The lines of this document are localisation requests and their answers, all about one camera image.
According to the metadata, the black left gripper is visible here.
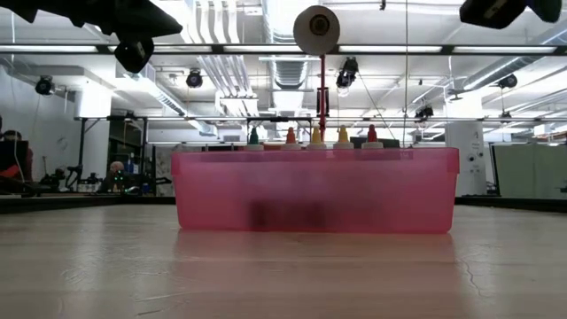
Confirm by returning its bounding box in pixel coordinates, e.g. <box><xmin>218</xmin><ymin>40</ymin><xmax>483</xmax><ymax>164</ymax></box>
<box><xmin>0</xmin><ymin>0</ymin><xmax>183</xmax><ymax>74</ymax></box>

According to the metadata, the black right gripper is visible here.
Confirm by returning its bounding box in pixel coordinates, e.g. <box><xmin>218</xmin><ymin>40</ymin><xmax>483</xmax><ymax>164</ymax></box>
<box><xmin>459</xmin><ymin>0</ymin><xmax>563</xmax><ymax>30</ymax></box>

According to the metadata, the large green food coloring bottle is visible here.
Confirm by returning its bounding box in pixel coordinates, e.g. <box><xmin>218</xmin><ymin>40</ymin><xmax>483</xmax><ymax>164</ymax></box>
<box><xmin>245</xmin><ymin>127</ymin><xmax>266</xmax><ymax>152</ymax></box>

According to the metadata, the large red food coloring bottle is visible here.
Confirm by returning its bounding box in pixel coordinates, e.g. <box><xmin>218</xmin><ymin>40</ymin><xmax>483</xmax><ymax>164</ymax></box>
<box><xmin>361</xmin><ymin>123</ymin><xmax>384</xmax><ymax>150</ymax></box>

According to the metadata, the large orange food coloring bottle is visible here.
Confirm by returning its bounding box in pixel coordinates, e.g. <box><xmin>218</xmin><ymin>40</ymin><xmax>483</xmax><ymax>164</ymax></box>
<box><xmin>281</xmin><ymin>127</ymin><xmax>302</xmax><ymax>151</ymax></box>

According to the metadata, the large yellow food coloring bottle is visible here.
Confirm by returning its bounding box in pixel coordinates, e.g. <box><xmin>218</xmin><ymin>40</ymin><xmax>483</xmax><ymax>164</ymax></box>
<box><xmin>307</xmin><ymin>125</ymin><xmax>328</xmax><ymax>150</ymax></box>
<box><xmin>331</xmin><ymin>124</ymin><xmax>354</xmax><ymax>150</ymax></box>

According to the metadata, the white round column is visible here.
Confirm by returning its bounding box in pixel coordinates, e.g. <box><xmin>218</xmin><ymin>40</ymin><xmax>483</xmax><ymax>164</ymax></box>
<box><xmin>445</xmin><ymin>121</ymin><xmax>486</xmax><ymax>196</ymax></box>

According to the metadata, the person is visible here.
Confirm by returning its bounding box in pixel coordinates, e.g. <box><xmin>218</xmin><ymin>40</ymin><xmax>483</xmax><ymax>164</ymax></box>
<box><xmin>0</xmin><ymin>128</ymin><xmax>35</xmax><ymax>183</ymax></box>
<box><xmin>104</xmin><ymin>159</ymin><xmax>130</xmax><ymax>194</ymax></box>

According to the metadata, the grey-green office partition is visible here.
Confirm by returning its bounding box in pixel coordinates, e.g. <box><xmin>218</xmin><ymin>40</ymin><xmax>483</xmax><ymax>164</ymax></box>
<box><xmin>489</xmin><ymin>144</ymin><xmax>567</xmax><ymax>201</ymax></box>

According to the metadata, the black monitor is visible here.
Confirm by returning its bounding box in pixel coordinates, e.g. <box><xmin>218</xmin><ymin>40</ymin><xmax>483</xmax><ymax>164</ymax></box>
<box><xmin>349</xmin><ymin>136</ymin><xmax>400</xmax><ymax>149</ymax></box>

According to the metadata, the dark monitor screen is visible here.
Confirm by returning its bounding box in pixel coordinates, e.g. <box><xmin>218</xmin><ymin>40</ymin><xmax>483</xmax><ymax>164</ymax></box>
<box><xmin>0</xmin><ymin>140</ymin><xmax>28</xmax><ymax>172</ymax></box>

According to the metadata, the dark background table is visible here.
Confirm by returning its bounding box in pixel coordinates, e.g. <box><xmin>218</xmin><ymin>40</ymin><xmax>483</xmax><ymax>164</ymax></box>
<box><xmin>0</xmin><ymin>193</ymin><xmax>176</xmax><ymax>214</ymax></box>

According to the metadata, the pink translucent plastic bin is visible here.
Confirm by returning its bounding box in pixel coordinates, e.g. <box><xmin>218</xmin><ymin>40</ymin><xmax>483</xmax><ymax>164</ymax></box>
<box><xmin>170</xmin><ymin>146</ymin><xmax>461</xmax><ymax>235</ymax></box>

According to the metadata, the long horizontal metal rail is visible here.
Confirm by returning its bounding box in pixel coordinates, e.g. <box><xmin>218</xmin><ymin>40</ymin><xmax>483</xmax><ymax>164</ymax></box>
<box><xmin>73</xmin><ymin>115</ymin><xmax>567</xmax><ymax>123</ymax></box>

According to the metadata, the thin vertical hanging cable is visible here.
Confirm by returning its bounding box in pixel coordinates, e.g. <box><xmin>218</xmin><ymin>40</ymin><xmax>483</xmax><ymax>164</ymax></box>
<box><xmin>403</xmin><ymin>0</ymin><xmax>409</xmax><ymax>147</ymax></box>

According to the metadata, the silver ceiling ventilation duct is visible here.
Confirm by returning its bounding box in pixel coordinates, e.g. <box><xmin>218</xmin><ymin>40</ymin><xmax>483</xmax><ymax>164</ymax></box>
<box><xmin>265</xmin><ymin>0</ymin><xmax>309</xmax><ymax>91</ymax></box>

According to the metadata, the black metal stand frame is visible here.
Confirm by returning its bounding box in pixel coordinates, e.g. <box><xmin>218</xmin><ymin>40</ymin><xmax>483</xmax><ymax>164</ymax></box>
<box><xmin>245</xmin><ymin>116</ymin><xmax>314</xmax><ymax>147</ymax></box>

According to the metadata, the black metal table frame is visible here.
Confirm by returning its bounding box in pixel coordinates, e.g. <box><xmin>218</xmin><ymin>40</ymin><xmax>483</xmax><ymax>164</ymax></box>
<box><xmin>454</xmin><ymin>196</ymin><xmax>567</xmax><ymax>214</ymax></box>

